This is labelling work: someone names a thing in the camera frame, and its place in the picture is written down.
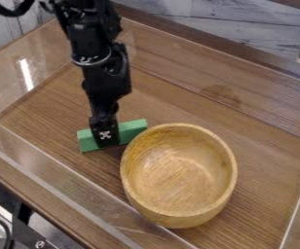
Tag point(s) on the green rectangular block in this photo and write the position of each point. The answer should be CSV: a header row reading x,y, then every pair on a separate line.
x,y
129,130

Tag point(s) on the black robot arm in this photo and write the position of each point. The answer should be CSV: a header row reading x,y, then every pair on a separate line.
x,y
92,24

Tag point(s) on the brown wooden bowl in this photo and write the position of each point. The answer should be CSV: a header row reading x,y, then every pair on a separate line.
x,y
179,174

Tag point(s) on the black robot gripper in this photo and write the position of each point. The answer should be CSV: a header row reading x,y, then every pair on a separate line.
x,y
104,64

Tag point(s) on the black metal table leg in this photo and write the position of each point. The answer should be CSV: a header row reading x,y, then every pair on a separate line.
x,y
21,219

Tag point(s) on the clear acrylic front wall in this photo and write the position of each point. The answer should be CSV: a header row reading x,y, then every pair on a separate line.
x,y
80,207

